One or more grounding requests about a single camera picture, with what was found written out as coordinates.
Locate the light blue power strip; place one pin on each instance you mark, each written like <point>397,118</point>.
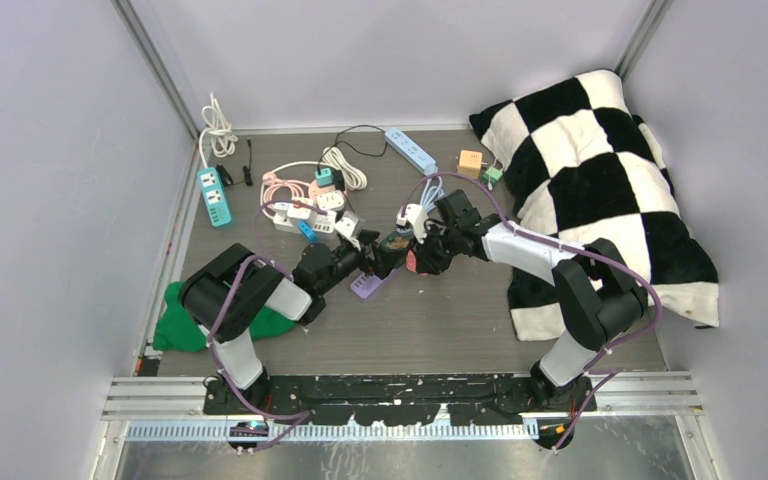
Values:
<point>411,151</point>

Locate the teal small plug adapter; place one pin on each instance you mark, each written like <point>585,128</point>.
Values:
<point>323,177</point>

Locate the black white checkered blanket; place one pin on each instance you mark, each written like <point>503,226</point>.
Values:
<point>580,166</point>

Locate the green cloth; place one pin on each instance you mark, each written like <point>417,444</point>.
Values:
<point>177,331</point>

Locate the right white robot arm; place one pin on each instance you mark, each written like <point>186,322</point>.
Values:
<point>598,296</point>

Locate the blue small adapter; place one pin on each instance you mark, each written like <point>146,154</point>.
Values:
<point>307,232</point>

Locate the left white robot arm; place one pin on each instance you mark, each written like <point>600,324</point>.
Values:
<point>225,296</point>

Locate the orange cube adapter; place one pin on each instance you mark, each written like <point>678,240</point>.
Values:
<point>470,164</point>

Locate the pink plug adapter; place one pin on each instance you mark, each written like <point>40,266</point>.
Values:
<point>411,262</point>

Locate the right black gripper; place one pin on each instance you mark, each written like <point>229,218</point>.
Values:
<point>427,260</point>

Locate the white multi-port charger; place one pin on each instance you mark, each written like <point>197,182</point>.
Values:
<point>323,227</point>

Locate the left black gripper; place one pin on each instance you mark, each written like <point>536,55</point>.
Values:
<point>366,264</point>

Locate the green plug adapter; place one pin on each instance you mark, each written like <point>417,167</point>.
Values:
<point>491,177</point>

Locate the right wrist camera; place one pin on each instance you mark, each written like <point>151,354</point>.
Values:
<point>411,219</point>

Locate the purple socket adapter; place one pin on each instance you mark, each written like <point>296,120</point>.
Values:
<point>364,286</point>

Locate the green patterned adapter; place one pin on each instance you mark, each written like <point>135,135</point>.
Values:
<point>394,249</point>

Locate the teal power strip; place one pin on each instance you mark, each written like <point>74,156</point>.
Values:
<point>212,182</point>

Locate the white cube socket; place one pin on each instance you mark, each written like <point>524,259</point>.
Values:
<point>301,210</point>

